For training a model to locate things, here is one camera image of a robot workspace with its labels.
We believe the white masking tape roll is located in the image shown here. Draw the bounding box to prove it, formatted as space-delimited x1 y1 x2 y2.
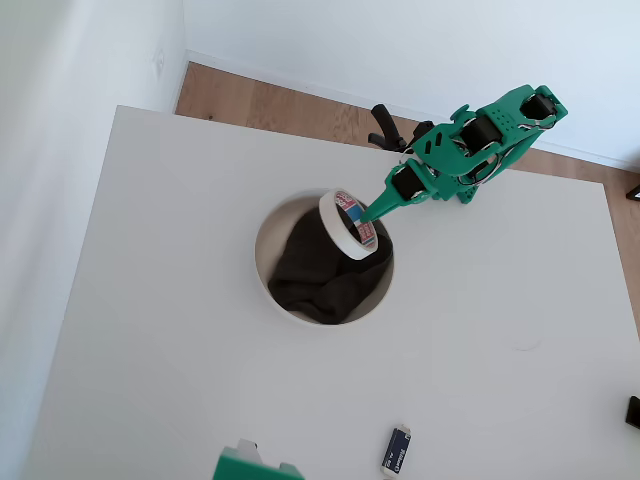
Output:
318 187 377 261

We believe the white bowl with black cloth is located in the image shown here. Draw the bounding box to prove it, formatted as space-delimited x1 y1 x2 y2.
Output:
253 189 396 327

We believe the black table clamp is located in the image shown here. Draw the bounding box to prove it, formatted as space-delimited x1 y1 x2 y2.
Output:
367 103 436 154

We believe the dark grey cloth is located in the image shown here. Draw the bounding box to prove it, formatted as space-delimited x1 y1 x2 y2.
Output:
267 207 394 326

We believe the blue white eraser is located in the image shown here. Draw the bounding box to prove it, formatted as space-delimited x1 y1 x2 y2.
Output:
379 425 414 476

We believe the green white plastic part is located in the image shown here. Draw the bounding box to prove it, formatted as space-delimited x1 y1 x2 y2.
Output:
213 438 306 480

